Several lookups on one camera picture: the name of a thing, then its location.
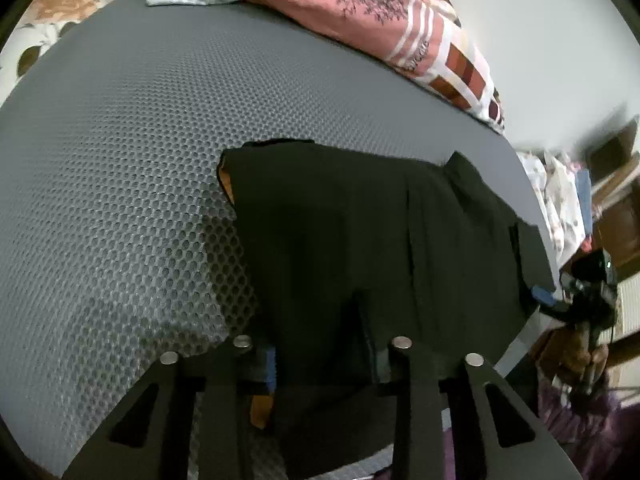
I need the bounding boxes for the person's purple clothing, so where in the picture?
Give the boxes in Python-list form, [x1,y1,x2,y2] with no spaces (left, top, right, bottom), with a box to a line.
[537,377,640,467]

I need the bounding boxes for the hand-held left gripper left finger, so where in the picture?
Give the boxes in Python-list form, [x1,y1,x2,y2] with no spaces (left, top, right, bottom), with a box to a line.
[62,335,277,480]

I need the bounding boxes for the white orange floral pillow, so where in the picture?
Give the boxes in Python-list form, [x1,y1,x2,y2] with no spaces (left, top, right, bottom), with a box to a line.
[0,0,109,107]

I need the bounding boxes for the person's right hand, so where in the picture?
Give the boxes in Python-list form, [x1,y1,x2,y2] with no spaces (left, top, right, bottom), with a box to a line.
[536,322,608,391]

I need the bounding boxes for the white floral bedsheet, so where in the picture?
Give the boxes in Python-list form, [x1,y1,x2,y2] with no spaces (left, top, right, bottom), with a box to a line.
[516,149,594,263]

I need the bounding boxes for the black pants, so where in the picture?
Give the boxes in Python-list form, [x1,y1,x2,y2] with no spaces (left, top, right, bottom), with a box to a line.
[215,139,557,480]

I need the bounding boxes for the brown wooden furniture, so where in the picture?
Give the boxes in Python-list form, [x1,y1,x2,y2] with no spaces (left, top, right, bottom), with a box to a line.
[584,119,640,283]

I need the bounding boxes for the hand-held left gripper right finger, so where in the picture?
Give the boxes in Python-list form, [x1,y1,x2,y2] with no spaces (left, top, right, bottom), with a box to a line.
[369,336,584,480]

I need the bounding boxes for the grey mesh mat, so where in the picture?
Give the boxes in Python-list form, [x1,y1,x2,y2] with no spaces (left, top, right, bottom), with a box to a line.
[0,0,552,479]

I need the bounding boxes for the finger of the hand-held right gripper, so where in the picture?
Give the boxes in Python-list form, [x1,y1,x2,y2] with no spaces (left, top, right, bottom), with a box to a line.
[530,285,568,317]

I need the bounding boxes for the pink plaid pillow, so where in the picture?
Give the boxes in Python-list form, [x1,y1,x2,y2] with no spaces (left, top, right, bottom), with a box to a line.
[229,0,507,135]

